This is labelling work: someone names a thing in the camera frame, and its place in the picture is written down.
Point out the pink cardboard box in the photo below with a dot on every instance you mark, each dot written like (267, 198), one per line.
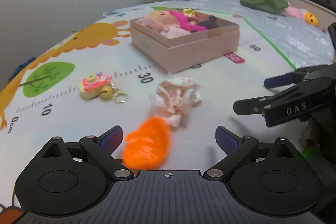
(175, 55)

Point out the black plush toy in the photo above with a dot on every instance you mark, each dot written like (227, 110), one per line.
(209, 24)

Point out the yellow toy camera keychain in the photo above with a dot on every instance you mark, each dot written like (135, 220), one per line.
(100, 86)

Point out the orange plastic toy cup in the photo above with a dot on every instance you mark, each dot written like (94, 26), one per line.
(148, 146)

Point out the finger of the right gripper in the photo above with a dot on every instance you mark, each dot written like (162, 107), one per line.
(282, 80)
(252, 106)

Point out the blue cloth bundle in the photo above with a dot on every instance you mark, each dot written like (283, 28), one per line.
(20, 68)

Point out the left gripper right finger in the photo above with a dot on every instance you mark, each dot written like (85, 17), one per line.
(238, 152)

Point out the yellow pudding toy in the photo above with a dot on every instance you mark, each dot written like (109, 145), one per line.
(190, 14)

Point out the grey quilted mat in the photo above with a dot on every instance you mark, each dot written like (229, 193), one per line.
(301, 43)

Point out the pink cloth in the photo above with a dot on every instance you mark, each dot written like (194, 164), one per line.
(174, 98)

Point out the green folded cloth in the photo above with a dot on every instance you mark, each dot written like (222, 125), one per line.
(270, 6)

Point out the pink plush toy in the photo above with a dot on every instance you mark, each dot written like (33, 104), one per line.
(295, 12)

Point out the pink plush doll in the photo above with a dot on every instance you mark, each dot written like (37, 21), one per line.
(163, 23)

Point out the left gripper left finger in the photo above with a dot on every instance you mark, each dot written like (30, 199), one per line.
(99, 150)

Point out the orange plush toy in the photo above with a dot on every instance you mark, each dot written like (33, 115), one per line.
(311, 19)

